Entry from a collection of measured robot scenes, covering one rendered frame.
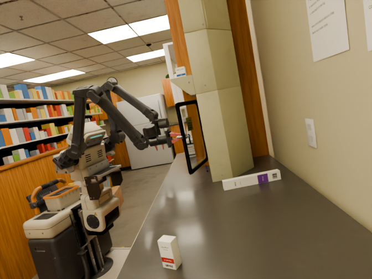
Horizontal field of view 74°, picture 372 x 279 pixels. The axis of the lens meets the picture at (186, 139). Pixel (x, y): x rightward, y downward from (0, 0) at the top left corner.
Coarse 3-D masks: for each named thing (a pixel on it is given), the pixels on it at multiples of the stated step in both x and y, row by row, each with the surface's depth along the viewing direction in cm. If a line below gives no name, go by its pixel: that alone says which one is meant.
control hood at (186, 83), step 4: (184, 76) 124; (188, 76) 124; (192, 76) 124; (172, 80) 124; (176, 80) 124; (180, 80) 124; (184, 80) 124; (188, 80) 124; (192, 80) 124; (176, 84) 125; (180, 84) 124; (184, 84) 124; (188, 84) 124; (192, 84) 124; (180, 88) 125; (184, 88) 125; (188, 88) 124; (192, 88) 124; (188, 92) 125; (192, 92) 125
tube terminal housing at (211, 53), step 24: (192, 48) 122; (216, 48) 124; (192, 72) 123; (216, 72) 124; (216, 96) 124; (240, 96) 136; (216, 120) 126; (240, 120) 135; (216, 144) 128; (240, 144) 135; (216, 168) 130; (240, 168) 134
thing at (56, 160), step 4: (64, 152) 146; (60, 156) 146; (64, 156) 145; (68, 156) 145; (52, 160) 146; (56, 160) 146; (60, 160) 146; (64, 160) 145; (68, 160) 146; (72, 160) 148; (56, 164) 145; (60, 164) 146; (64, 164) 147; (68, 164) 148; (72, 164) 152; (60, 168) 145; (64, 168) 147
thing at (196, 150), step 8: (176, 104) 129; (192, 104) 148; (184, 112) 137; (192, 112) 146; (184, 120) 135; (192, 120) 145; (184, 128) 134; (192, 128) 143; (200, 128) 155; (192, 136) 142; (200, 136) 154; (192, 144) 141; (200, 144) 152; (192, 152) 139; (200, 152) 150; (192, 160) 138; (200, 160) 149; (192, 168) 137
